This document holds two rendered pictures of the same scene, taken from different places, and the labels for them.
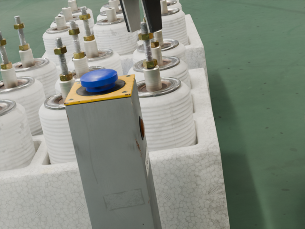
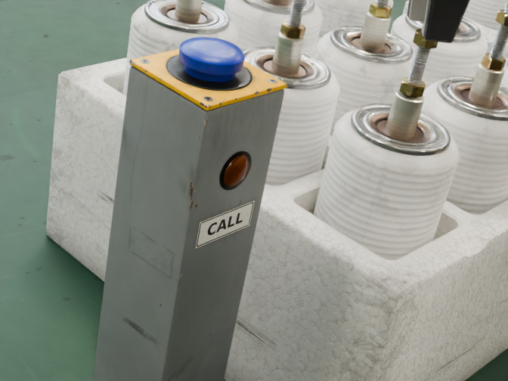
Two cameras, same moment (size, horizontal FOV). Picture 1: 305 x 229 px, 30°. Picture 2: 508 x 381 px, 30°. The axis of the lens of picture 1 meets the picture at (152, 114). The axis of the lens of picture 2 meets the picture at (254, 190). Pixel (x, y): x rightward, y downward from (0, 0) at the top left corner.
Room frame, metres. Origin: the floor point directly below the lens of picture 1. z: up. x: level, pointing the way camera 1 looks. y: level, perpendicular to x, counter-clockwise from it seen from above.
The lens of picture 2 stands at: (0.15, -0.28, 0.55)
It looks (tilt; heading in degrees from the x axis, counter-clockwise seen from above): 30 degrees down; 33
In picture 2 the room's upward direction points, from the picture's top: 12 degrees clockwise
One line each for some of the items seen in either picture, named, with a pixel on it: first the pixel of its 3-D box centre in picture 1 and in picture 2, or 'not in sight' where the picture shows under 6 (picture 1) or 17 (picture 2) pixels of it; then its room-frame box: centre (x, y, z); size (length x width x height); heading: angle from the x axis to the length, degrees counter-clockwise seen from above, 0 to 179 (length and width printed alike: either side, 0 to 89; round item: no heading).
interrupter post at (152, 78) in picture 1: (152, 78); (404, 114); (0.75, -0.01, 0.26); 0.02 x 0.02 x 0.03
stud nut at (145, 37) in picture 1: (145, 35); (425, 38); (0.75, -0.01, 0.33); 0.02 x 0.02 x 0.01; 57
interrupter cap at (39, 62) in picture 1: (28, 65); not in sight; (1.01, 0.21, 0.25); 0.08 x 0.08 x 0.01
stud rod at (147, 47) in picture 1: (148, 50); (418, 64); (0.75, -0.01, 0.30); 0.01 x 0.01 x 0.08
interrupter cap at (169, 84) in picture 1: (154, 87); (400, 130); (0.75, -0.01, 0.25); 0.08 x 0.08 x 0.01
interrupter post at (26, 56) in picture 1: (27, 58); not in sight; (1.01, 0.21, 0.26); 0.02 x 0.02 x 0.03
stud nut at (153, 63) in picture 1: (150, 62); (412, 86); (0.75, -0.01, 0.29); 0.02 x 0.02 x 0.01; 57
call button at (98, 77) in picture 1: (100, 82); (210, 63); (0.58, 0.05, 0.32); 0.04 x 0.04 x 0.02
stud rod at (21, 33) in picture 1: (22, 37); not in sight; (1.01, 0.21, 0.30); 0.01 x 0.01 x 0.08
